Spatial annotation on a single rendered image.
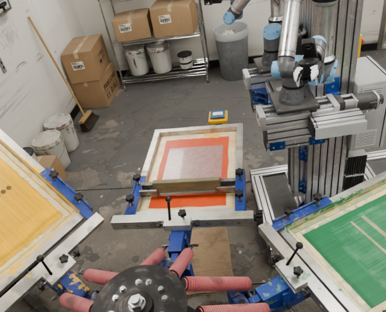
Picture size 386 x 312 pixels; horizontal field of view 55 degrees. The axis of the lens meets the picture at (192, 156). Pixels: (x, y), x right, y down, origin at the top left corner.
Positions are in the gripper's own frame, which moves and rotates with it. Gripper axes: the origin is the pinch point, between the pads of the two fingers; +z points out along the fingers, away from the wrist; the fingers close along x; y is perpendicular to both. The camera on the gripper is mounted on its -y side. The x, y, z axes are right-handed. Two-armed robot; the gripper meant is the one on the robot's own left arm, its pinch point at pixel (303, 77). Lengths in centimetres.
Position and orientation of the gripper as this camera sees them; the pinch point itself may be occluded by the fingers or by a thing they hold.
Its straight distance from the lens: 138.6
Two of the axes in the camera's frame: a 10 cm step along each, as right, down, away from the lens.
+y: 2.9, 7.9, 5.5
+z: -3.6, 6.2, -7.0
